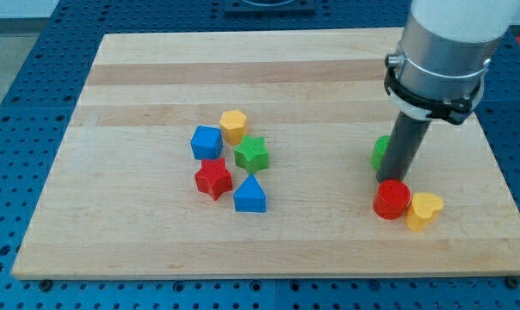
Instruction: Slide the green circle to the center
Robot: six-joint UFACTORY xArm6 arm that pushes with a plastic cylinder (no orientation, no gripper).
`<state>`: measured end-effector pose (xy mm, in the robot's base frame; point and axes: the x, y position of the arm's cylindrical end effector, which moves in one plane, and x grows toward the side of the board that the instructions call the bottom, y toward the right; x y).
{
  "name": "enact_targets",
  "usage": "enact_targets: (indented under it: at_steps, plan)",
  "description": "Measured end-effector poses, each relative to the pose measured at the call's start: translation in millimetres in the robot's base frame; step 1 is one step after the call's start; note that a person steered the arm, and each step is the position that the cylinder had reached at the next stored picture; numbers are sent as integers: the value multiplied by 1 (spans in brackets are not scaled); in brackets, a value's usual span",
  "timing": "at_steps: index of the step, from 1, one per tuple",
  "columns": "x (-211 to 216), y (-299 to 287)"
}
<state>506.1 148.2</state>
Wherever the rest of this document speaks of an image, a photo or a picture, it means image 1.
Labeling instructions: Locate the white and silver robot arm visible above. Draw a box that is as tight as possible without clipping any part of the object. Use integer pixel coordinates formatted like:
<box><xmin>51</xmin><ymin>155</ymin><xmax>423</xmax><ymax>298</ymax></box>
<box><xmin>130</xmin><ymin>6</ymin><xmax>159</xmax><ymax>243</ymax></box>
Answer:
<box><xmin>384</xmin><ymin>0</ymin><xmax>520</xmax><ymax>125</ymax></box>

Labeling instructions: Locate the green star block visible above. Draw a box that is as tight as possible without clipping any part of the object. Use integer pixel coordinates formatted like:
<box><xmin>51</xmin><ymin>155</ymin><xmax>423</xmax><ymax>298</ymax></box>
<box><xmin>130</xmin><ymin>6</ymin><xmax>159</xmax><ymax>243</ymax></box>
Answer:
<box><xmin>234</xmin><ymin>135</ymin><xmax>269</xmax><ymax>174</ymax></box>

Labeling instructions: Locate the yellow heart block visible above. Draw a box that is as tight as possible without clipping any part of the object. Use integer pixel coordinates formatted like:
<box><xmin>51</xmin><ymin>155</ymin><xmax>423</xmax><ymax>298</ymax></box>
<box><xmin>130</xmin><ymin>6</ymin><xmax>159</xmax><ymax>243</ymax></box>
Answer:
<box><xmin>405</xmin><ymin>192</ymin><xmax>444</xmax><ymax>232</ymax></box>

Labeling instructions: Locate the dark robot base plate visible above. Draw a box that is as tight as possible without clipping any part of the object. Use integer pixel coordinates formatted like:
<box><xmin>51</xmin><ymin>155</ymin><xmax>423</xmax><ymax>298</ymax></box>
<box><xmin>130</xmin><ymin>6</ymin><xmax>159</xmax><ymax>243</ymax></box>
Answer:
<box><xmin>223</xmin><ymin>0</ymin><xmax>317</xmax><ymax>14</ymax></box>

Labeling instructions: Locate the wooden board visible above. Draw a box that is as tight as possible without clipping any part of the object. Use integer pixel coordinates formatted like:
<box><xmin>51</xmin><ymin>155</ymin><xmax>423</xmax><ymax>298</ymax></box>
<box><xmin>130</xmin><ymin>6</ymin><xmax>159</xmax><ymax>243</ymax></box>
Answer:
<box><xmin>12</xmin><ymin>28</ymin><xmax>520</xmax><ymax>280</ymax></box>

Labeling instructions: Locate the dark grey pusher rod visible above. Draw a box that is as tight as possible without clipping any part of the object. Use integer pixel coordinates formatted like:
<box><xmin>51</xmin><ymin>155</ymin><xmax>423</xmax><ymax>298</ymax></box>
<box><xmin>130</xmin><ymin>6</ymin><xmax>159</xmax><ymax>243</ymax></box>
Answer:
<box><xmin>376</xmin><ymin>112</ymin><xmax>431</xmax><ymax>183</ymax></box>

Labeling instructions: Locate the blue triangle block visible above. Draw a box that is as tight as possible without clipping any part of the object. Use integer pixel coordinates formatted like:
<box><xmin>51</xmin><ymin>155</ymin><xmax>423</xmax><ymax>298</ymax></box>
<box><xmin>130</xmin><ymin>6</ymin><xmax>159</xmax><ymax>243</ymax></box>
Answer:
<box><xmin>233</xmin><ymin>174</ymin><xmax>267</xmax><ymax>213</ymax></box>

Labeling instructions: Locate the red cylinder block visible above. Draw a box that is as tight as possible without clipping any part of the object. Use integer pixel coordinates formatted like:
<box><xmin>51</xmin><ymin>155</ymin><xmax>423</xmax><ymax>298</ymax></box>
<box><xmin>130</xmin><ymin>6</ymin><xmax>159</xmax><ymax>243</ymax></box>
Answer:
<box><xmin>373</xmin><ymin>179</ymin><xmax>411</xmax><ymax>220</ymax></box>

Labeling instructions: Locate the yellow pentagon block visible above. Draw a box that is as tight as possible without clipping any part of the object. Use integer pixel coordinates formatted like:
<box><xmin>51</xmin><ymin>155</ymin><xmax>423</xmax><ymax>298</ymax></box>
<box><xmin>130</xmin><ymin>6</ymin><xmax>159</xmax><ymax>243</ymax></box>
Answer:
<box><xmin>220</xmin><ymin>109</ymin><xmax>249</xmax><ymax>146</ymax></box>

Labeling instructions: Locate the blue cube block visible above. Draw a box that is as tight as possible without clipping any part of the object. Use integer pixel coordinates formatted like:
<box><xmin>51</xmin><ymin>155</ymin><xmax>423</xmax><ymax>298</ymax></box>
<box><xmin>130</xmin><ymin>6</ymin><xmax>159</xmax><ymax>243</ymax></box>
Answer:
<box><xmin>190</xmin><ymin>126</ymin><xmax>223</xmax><ymax>160</ymax></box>

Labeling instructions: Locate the red star block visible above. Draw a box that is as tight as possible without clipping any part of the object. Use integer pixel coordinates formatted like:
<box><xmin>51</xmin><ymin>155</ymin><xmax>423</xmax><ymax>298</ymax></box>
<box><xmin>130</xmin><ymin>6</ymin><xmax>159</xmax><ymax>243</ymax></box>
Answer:
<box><xmin>195</xmin><ymin>158</ymin><xmax>233</xmax><ymax>201</ymax></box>

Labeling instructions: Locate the green cylinder block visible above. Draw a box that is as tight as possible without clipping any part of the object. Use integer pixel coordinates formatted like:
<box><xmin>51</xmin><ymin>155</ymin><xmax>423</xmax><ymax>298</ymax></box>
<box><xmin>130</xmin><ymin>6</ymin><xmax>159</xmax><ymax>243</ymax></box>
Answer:
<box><xmin>369</xmin><ymin>135</ymin><xmax>390</xmax><ymax>171</ymax></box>

